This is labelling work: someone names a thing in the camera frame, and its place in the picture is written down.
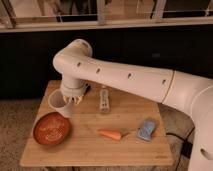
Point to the orange ceramic bowl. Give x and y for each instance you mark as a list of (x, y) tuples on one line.
[(51, 129)]

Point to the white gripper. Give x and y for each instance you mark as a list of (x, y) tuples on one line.
[(72, 87)]

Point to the blue sponge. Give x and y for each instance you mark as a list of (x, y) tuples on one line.
[(146, 129)]

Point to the white ceramic cup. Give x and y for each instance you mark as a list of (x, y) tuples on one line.
[(57, 103)]

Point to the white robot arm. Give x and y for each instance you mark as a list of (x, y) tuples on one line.
[(190, 94)]

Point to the white window frame railing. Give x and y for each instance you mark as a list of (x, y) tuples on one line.
[(52, 15)]

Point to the wooden table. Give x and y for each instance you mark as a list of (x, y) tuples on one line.
[(131, 134)]

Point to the white remote control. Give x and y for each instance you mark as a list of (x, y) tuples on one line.
[(104, 101)]

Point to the orange carrot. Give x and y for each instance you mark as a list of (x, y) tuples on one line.
[(115, 135)]

